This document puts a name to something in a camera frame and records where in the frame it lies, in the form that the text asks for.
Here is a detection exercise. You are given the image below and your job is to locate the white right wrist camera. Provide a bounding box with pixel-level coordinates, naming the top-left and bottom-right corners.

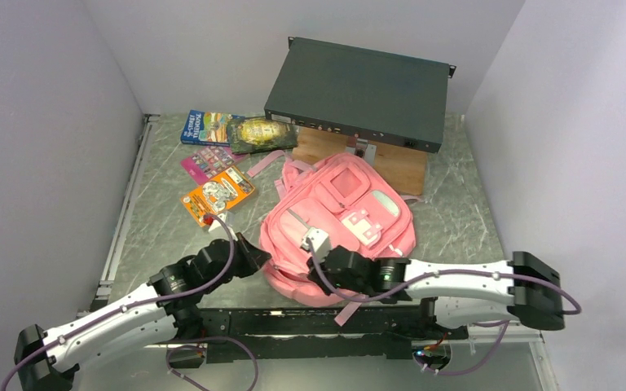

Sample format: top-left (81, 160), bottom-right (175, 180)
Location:
top-left (300, 227), bottom-right (332, 261)

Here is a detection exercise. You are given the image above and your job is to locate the grey metal bracket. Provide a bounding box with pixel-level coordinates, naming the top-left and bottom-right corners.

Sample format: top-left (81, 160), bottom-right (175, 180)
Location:
top-left (345, 137), bottom-right (377, 165)

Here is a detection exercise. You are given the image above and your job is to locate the wooden support block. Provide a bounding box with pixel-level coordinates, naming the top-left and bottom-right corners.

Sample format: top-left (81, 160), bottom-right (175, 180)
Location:
top-left (292, 127), bottom-right (429, 196)

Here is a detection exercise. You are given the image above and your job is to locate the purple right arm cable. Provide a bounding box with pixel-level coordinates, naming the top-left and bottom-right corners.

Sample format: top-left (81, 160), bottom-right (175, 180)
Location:
top-left (304, 239), bottom-right (583, 378)

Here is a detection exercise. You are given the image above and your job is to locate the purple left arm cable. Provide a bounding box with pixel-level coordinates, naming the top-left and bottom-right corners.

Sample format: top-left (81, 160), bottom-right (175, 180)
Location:
top-left (0, 213), bottom-right (262, 391)

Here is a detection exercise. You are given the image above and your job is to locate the silver side rail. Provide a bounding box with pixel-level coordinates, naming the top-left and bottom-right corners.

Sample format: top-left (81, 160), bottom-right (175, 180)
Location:
top-left (95, 114), bottom-right (161, 301)

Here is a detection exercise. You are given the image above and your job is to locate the orange book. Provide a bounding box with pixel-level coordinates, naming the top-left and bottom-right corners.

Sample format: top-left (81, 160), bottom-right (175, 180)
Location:
top-left (181, 167), bottom-right (256, 227)

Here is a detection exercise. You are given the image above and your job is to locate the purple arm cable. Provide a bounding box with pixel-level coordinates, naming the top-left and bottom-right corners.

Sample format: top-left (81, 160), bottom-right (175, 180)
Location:
top-left (0, 213), bottom-right (262, 391)
top-left (304, 239), bottom-right (583, 378)

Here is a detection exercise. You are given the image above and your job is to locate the pink sticker card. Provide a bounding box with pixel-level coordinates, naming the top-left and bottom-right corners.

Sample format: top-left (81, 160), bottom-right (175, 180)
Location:
top-left (180, 146), bottom-right (248, 186)

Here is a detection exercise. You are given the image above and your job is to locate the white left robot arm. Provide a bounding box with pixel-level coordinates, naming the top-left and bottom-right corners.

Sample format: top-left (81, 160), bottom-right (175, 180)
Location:
top-left (0, 233), bottom-right (271, 390)

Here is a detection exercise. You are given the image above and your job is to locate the pink student backpack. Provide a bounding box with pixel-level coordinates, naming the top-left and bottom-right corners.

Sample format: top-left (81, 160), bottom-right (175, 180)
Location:
top-left (248, 151), bottom-right (417, 307)

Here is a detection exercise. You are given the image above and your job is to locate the dark green rack device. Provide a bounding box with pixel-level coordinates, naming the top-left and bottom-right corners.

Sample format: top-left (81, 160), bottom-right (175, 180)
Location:
top-left (264, 37), bottom-right (456, 153)

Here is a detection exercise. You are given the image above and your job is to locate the blue treehouse book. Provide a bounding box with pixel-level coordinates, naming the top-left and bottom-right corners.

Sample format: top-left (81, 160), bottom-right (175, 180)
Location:
top-left (180, 110), bottom-right (243, 147)

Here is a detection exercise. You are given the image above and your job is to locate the dark green yellow book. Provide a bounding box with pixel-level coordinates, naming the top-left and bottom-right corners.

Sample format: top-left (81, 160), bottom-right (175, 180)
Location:
top-left (226, 116), bottom-right (298, 155)

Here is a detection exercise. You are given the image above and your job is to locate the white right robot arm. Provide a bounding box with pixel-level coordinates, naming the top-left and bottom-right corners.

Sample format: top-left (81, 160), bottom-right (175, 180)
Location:
top-left (307, 246), bottom-right (571, 338)

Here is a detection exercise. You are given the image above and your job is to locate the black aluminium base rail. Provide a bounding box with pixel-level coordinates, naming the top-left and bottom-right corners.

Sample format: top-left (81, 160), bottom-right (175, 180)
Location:
top-left (68, 305), bottom-right (476, 363)

